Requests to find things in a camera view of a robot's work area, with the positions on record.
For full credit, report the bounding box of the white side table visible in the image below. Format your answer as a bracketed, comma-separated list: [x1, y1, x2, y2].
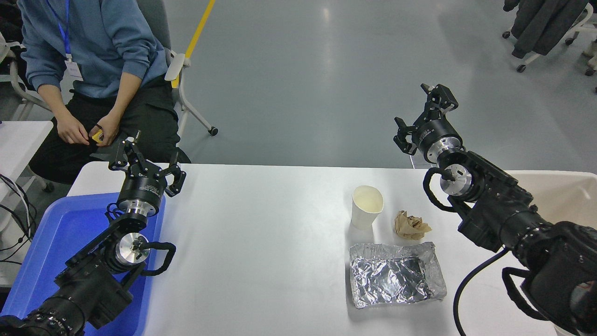
[0, 120, 54, 199]

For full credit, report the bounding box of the black cable bundle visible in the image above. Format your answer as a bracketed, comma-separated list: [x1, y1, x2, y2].
[0, 174, 38, 266]

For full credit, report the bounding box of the person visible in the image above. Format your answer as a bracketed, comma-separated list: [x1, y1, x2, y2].
[16, 0, 192, 185]

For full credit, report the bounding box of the metal floor plate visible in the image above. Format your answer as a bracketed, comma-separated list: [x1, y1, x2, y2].
[410, 153, 437, 169]

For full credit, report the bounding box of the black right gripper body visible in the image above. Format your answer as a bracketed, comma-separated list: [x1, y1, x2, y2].
[413, 119, 463, 158]

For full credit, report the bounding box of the white chair frame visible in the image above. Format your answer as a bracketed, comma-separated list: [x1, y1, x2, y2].
[0, 33, 52, 122]

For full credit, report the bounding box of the large pale bin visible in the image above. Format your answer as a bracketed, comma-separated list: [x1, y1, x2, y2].
[506, 170, 597, 336]

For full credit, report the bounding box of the silver foil tray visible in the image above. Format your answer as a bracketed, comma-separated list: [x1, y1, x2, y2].
[349, 242, 447, 309]

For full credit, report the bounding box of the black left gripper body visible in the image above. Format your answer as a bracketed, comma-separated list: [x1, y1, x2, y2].
[118, 173, 167, 208]

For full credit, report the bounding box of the blue plastic tray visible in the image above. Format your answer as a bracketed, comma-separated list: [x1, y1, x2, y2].
[0, 192, 166, 336]

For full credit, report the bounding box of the white paper cup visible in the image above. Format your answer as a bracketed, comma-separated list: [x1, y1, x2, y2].
[351, 185, 384, 230]

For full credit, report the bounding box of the white badge on blue lanyard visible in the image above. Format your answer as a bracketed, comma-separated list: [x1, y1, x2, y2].
[46, 0, 84, 82]

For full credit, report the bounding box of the crumpled tan paper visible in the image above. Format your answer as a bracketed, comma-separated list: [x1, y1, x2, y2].
[395, 210, 432, 240]

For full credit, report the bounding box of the person's right hand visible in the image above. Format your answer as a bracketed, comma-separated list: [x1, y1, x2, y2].
[55, 114, 90, 145]

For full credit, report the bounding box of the dark coat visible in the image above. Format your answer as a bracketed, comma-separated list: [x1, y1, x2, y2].
[503, 0, 589, 59]

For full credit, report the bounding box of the white wheeled chair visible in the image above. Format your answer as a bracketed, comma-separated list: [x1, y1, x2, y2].
[501, 2, 597, 75]

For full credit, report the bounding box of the person's left hand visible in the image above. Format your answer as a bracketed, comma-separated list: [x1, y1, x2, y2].
[96, 113, 123, 147]

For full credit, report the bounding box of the grey chair with white armrest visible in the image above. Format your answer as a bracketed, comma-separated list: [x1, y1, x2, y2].
[135, 0, 219, 137]

